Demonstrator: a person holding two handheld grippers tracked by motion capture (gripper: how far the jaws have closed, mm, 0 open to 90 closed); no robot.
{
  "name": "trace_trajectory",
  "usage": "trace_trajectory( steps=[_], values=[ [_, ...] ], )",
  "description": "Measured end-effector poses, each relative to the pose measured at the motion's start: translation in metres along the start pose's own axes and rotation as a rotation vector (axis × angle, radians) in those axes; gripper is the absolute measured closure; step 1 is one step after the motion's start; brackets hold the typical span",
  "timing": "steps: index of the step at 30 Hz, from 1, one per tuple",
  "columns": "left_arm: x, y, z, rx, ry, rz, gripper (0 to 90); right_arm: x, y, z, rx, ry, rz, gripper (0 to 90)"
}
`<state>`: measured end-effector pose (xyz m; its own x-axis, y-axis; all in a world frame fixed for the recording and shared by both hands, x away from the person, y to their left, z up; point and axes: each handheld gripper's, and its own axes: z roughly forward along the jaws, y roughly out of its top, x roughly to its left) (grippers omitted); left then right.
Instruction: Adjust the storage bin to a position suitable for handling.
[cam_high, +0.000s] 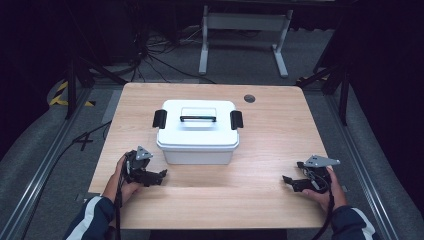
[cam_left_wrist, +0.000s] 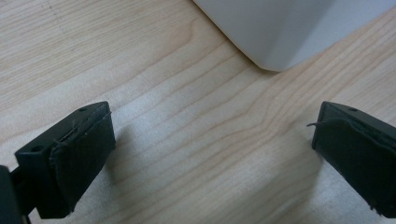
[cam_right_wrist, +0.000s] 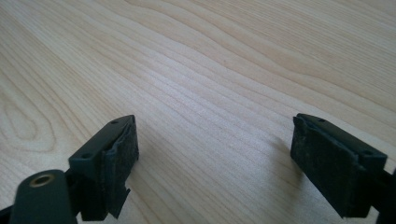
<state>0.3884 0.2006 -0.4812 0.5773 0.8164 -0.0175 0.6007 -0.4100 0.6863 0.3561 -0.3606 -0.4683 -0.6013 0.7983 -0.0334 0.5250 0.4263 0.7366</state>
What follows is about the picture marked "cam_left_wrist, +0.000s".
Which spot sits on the white plastic container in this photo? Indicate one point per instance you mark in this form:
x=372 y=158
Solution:
x=274 y=31

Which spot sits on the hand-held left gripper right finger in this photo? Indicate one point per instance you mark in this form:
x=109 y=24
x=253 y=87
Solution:
x=361 y=155

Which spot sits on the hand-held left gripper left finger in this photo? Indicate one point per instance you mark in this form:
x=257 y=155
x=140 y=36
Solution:
x=74 y=158

